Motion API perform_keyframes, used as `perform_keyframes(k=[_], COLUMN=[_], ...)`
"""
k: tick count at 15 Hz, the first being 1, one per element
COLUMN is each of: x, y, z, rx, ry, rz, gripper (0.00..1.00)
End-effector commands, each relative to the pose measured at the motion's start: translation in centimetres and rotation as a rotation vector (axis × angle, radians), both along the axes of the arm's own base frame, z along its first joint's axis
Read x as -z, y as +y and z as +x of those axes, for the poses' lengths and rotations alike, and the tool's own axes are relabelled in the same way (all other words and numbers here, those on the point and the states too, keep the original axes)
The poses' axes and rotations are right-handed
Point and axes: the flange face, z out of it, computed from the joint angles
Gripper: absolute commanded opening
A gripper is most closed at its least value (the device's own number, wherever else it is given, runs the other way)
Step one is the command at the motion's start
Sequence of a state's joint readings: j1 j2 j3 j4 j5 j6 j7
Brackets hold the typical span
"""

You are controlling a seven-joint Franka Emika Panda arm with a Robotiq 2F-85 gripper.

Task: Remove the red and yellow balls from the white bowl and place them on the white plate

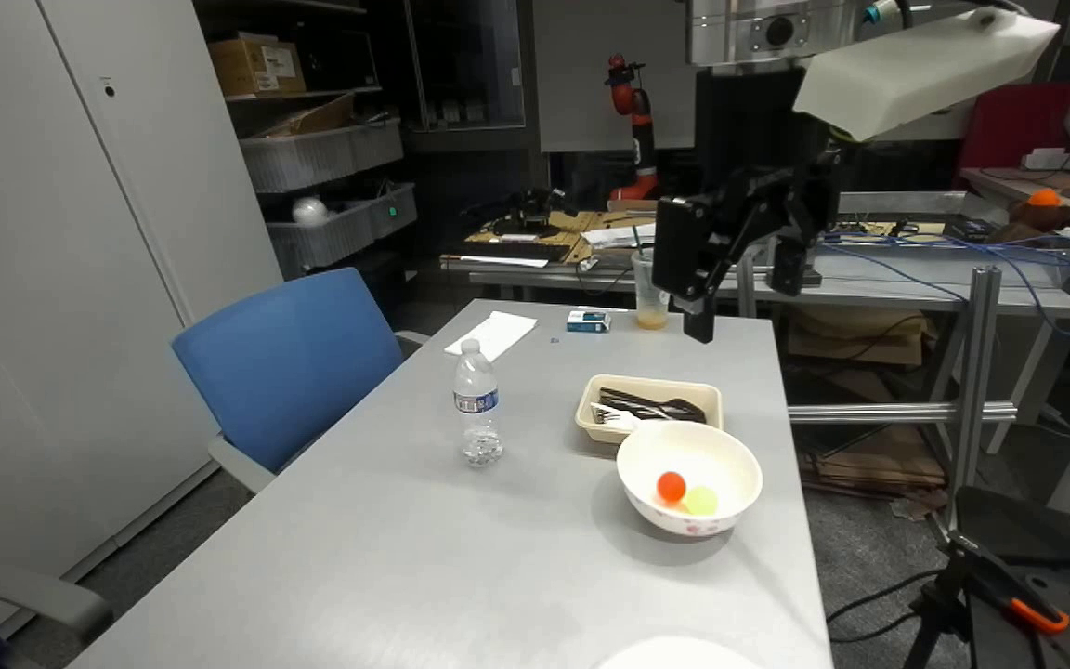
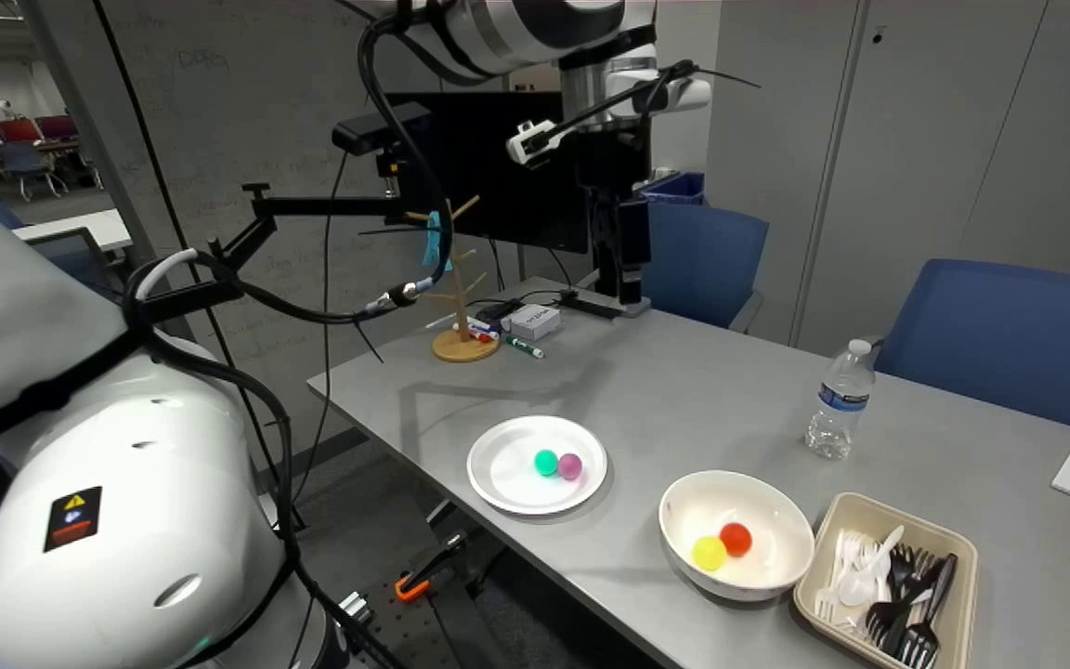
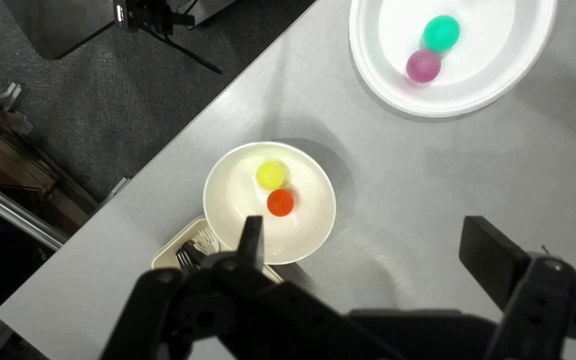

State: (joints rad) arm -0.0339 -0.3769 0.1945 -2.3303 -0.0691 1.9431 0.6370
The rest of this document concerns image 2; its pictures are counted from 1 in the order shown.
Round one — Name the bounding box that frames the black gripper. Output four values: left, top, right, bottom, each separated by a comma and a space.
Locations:
570, 116, 658, 300

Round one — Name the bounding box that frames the red ball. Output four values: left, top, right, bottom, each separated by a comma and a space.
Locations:
719, 521, 760, 561

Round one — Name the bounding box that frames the yellow ball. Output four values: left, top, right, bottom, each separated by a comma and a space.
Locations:
687, 531, 732, 575

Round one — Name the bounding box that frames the white foam plate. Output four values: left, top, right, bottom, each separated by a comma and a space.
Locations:
465, 412, 615, 521

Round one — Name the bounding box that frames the white bowl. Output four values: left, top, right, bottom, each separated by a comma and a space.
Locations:
654, 467, 817, 606

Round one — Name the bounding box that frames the blue chair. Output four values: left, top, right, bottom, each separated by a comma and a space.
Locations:
636, 168, 772, 331
871, 258, 1070, 442

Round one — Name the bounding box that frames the small white box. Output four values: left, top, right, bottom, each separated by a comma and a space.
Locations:
502, 300, 564, 344

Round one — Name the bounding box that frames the black monitor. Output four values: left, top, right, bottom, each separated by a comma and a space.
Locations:
383, 88, 597, 259

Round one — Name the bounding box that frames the small red blue item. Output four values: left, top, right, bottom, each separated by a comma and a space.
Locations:
461, 312, 506, 344

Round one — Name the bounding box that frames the blue clip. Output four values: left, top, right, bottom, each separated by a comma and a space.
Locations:
422, 203, 456, 285

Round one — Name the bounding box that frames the clear plastic water bottle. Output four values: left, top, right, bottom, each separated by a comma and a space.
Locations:
803, 333, 877, 463

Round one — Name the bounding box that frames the grey metal cabinet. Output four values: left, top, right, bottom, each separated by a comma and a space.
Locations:
703, 0, 1070, 357

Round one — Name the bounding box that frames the white plastic cutlery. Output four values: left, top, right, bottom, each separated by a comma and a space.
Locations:
810, 525, 907, 624

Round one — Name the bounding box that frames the beige cutlery tray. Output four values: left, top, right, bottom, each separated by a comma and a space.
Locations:
789, 487, 981, 669

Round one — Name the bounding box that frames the silver metal fitting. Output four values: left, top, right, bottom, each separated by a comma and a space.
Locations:
336, 588, 376, 633

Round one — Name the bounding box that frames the black plastic cutlery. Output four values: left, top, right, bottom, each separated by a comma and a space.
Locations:
862, 538, 963, 664

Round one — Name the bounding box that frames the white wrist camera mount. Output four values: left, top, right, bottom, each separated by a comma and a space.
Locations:
506, 116, 564, 168

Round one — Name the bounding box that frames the black stereo camera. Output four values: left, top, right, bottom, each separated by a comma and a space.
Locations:
331, 100, 440, 161

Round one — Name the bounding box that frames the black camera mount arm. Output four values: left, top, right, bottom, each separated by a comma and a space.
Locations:
206, 177, 435, 271

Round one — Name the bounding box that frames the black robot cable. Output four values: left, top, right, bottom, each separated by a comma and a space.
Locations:
123, 0, 465, 377

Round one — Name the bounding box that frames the black clamp with orange handle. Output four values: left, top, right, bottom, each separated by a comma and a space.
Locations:
387, 526, 491, 611

